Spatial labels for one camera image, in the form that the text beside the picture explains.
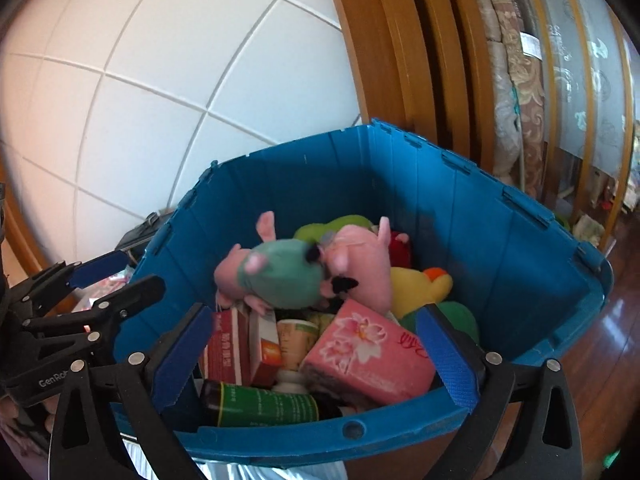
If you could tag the curved wooden frame post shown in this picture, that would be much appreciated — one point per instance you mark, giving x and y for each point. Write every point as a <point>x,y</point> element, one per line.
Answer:
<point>400,60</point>
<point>20,230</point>

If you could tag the pink plush pig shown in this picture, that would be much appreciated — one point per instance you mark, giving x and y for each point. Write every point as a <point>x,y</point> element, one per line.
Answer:
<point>362,265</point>

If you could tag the red medicine box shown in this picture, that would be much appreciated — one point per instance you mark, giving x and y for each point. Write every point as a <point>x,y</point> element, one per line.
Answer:
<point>227,350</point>

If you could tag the rolled patterned carpet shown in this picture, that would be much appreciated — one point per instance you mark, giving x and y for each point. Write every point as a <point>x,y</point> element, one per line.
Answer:
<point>515,85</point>

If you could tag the blue plastic storage bin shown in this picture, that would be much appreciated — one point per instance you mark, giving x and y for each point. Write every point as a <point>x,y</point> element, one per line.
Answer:
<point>500,260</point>

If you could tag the plain pink tissue pack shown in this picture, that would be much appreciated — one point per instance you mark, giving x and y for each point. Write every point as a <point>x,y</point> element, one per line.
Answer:
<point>110,282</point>

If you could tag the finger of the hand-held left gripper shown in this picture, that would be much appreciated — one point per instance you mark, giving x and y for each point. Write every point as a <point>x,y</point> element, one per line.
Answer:
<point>135,292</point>
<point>97,266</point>

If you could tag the green plush toy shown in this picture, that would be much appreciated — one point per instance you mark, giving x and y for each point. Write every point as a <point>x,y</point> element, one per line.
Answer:
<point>345,225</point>
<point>457,317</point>

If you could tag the black gift box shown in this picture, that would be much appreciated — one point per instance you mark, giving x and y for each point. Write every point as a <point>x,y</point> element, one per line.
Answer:
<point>142,235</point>

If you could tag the frosted glass sliding door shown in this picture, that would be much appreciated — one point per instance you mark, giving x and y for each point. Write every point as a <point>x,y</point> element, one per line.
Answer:
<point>585,60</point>

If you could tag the white medicine bottle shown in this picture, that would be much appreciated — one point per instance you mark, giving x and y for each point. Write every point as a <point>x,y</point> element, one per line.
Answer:
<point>290,382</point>

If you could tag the brown green label glass bottle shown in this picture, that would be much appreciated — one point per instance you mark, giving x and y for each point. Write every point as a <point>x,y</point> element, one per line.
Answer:
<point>260,405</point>

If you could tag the teal shirt plush pig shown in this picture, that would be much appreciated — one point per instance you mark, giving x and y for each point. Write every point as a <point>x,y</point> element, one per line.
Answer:
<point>285,272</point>

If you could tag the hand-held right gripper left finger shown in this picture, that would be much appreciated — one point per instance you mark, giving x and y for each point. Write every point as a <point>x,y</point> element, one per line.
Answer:
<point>182,355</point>

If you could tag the white padded headboard panel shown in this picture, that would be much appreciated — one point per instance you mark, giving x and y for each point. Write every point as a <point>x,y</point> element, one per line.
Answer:
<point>175,60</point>

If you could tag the yellow duck plush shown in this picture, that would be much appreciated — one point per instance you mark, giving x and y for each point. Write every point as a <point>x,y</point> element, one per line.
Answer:
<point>417,285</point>

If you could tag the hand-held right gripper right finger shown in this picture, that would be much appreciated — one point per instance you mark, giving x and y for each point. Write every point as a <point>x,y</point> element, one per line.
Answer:
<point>447,360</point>

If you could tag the beige green paper cup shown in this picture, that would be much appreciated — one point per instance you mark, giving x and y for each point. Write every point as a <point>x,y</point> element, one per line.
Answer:
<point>295,342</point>

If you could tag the pink flower tissue pack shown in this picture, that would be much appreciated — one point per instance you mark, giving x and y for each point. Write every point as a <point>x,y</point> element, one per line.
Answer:
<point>370,355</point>

